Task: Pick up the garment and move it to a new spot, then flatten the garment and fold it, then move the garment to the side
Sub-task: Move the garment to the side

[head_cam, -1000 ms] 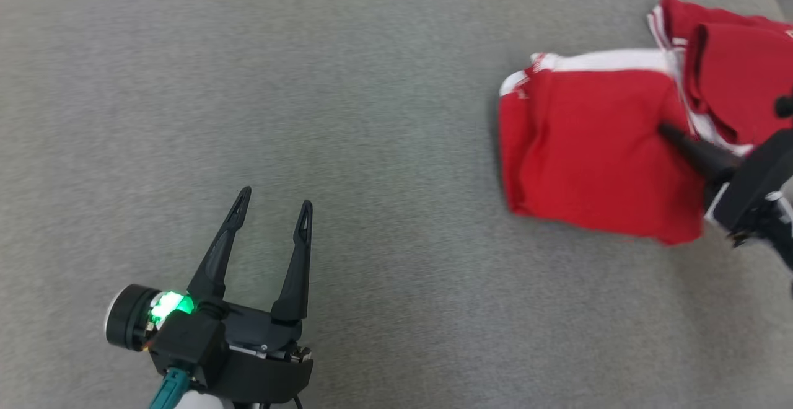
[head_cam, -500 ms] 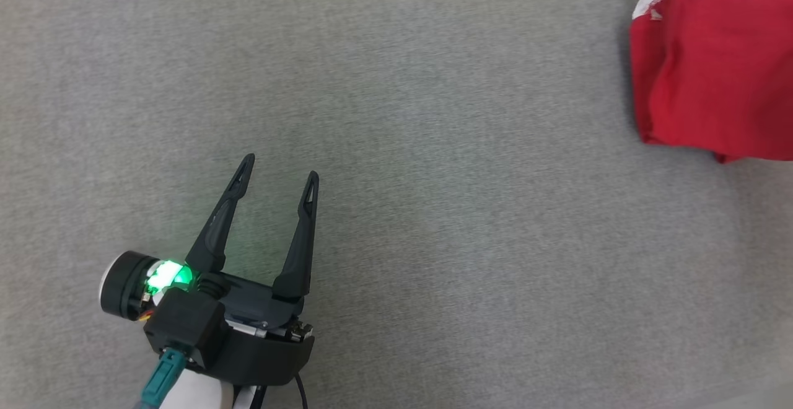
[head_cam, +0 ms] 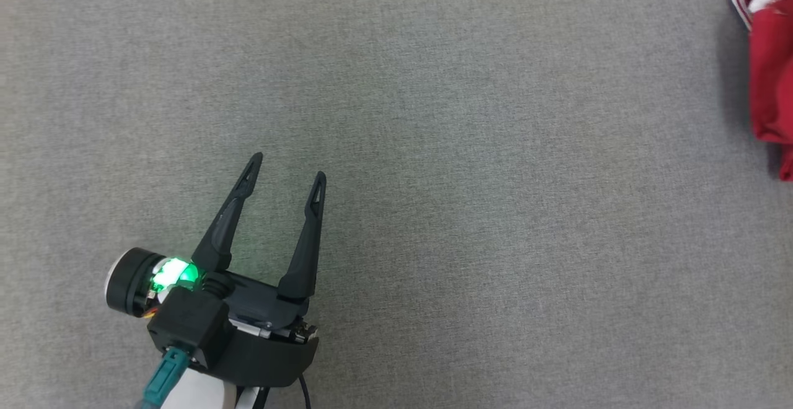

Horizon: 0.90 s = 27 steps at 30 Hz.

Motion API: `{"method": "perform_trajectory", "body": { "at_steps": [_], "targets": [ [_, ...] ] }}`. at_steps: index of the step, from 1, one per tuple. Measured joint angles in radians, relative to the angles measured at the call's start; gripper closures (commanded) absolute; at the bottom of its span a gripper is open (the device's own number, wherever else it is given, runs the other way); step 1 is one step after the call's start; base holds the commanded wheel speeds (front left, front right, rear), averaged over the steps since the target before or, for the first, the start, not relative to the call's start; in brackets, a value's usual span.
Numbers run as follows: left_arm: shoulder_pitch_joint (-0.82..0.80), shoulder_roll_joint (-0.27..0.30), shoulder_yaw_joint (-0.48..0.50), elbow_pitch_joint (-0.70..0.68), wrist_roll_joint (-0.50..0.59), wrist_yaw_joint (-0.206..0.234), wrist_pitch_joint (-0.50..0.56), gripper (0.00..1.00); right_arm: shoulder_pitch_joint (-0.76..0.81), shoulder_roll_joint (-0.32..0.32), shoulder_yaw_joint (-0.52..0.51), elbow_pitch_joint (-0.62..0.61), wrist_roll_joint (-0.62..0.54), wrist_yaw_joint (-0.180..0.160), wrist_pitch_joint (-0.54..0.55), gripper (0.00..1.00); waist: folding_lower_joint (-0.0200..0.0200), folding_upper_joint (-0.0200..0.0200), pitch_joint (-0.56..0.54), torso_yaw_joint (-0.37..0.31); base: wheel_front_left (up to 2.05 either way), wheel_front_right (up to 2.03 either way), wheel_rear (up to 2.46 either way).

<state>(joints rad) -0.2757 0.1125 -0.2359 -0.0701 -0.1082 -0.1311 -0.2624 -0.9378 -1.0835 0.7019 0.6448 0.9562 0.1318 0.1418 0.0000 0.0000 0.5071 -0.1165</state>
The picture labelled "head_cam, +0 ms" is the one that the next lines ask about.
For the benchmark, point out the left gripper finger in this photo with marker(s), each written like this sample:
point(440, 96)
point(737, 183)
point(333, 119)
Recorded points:
point(306, 254)
point(223, 229)

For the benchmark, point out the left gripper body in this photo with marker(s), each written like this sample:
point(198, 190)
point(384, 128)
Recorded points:
point(266, 359)

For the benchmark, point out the red jersey with white sleeves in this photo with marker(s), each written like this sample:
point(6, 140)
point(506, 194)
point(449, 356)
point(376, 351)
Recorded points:
point(774, 74)

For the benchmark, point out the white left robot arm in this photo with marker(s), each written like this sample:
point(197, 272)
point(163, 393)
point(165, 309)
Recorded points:
point(198, 393)

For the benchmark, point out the grey fabric sofa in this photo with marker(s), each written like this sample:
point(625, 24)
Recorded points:
point(433, 149)

